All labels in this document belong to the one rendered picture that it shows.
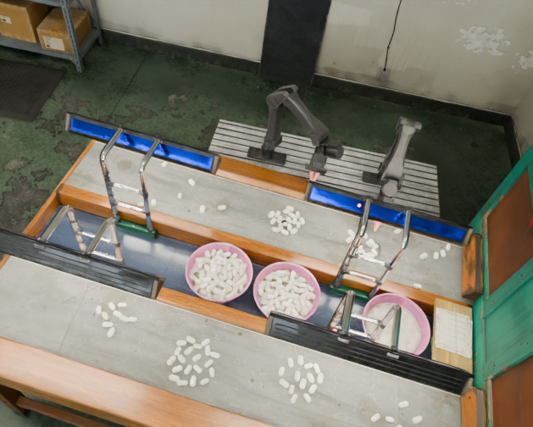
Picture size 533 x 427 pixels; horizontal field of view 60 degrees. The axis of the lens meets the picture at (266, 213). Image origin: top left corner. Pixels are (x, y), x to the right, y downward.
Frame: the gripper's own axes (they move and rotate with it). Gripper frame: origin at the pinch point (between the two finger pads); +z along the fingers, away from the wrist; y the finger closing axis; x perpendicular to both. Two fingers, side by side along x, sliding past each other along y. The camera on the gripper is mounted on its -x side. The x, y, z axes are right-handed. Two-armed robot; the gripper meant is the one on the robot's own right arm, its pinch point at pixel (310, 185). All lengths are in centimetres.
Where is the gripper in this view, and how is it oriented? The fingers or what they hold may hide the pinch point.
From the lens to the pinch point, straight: 211.6
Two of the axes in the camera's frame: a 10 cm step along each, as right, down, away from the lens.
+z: -2.7, 9.6, 0.7
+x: 0.7, -0.5, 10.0
